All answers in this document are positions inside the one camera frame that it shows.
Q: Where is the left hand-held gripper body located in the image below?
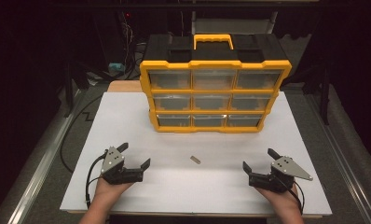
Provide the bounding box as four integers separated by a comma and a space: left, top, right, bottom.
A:
100, 146, 144, 186

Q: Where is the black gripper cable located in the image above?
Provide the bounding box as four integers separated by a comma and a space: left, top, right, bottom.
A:
280, 176, 306, 217
85, 150, 109, 210

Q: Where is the black metal stand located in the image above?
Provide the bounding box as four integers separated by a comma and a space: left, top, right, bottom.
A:
63, 59, 91, 119

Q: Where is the white board sheet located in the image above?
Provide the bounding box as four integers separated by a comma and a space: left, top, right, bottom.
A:
60, 91, 333, 217

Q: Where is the aluminium floor rail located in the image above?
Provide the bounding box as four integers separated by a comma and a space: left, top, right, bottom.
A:
5, 88, 85, 224
304, 91, 371, 224

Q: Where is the grey metal shelf stand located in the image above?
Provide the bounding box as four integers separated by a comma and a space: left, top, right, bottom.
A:
191, 10, 279, 35

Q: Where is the bundle of hanging cables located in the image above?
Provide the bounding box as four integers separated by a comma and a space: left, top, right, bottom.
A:
119, 12, 149, 80

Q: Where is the wooden table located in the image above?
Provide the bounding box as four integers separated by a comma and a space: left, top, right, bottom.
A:
66, 79, 323, 219

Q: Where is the single clear plastic drawer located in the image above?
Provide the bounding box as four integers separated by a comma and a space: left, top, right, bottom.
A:
236, 69, 283, 91

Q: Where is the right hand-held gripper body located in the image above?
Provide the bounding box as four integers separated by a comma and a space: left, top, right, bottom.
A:
249, 156, 314, 193

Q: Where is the yellow black organizer cabinet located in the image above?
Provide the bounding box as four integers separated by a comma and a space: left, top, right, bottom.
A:
139, 33, 293, 134

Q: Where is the person's left hand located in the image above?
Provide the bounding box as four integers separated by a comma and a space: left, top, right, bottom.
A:
94, 178, 135, 203

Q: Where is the person's right hand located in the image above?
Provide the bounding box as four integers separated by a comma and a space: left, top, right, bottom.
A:
255, 184, 302, 215

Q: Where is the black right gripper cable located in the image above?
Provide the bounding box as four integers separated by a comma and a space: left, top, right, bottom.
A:
280, 176, 306, 217

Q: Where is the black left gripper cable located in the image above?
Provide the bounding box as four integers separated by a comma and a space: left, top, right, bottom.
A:
85, 150, 109, 210

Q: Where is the set of clear cabinet drawers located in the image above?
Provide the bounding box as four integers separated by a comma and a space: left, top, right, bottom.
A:
147, 68, 271, 128

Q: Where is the black floor cable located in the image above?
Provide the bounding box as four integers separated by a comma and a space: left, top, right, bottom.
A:
59, 93, 104, 175

